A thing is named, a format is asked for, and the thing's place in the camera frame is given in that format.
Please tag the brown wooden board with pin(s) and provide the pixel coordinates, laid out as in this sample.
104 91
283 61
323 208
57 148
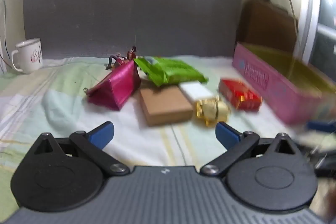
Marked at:
265 27

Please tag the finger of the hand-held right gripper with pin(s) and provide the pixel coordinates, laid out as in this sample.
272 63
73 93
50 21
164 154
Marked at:
319 125

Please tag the gold foil item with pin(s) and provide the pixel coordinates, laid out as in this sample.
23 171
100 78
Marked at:
211 108

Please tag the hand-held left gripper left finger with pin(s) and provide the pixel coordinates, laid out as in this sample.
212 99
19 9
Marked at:
101 134

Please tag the green snack packet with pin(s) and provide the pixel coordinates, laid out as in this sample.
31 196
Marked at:
170 70

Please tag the black cabinet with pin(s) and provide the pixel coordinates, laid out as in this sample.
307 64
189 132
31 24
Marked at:
326 29

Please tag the magenta triangular pouch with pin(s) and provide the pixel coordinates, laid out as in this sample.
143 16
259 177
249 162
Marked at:
118 85

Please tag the brown cardboard box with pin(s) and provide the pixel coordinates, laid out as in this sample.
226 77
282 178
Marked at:
164 103

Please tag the white printed mug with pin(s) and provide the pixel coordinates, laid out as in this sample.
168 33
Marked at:
29 56

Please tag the pink biscuit tin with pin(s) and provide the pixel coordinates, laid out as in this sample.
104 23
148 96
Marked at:
265 77

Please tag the grey fabric headboard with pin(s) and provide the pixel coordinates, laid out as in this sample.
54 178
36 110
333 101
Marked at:
131 3

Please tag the small white box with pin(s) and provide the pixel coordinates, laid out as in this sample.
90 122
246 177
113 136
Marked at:
195 90

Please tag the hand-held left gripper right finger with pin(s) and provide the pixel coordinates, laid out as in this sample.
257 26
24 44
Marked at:
226 132

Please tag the red and gold box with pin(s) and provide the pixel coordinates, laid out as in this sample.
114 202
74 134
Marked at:
240 95

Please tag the checkered bedsheet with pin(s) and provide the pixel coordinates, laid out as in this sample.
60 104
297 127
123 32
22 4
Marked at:
39 98

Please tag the small red toy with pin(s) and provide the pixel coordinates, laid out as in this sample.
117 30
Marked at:
119 59

